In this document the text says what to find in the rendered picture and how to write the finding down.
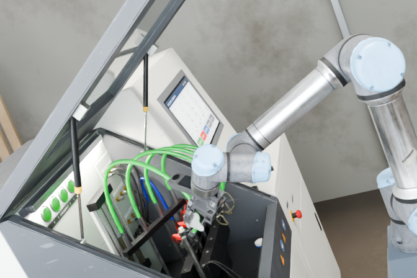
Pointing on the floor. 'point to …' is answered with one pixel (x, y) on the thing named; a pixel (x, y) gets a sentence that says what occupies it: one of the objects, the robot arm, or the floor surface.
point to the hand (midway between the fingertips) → (195, 215)
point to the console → (162, 127)
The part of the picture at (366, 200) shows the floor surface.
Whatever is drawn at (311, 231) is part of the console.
